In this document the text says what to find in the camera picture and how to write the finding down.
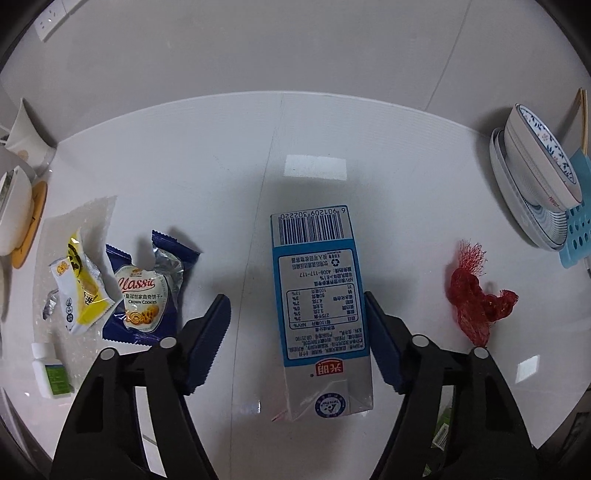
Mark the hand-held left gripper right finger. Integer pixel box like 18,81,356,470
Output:
364,291,546,480

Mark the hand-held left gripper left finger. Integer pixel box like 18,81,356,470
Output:
50,294,232,480

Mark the blue cookie wrapper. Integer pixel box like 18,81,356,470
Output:
102,229,202,348

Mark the blue and white milk carton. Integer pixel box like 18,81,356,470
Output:
270,205,375,422

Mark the red mesh net bag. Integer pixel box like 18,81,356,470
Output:
445,239,519,347

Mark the yellow snack wrapper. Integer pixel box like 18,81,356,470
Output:
49,227,116,334

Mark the white green-label pill bottle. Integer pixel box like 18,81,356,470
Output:
31,342,75,398

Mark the clear plastic bag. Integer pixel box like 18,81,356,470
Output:
30,196,118,342

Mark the green carton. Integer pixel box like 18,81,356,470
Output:
431,401,455,450

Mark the small silver wrapper piece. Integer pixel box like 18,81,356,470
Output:
42,288,61,320

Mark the blue striped ceramic dish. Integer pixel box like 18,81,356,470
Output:
517,194,570,252

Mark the grey white plate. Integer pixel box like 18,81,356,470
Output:
489,128,532,232

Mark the orange coaster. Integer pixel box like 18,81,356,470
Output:
11,181,48,269

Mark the light blue perforated basket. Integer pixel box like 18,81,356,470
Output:
558,150,591,269

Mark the white bowl on left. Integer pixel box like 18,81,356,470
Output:
0,168,33,257

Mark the blue floral ceramic bowl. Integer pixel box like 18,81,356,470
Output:
503,104,583,213

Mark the white cup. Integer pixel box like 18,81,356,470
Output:
6,97,57,178

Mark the white wall outlet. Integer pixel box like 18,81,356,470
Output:
36,4,63,42

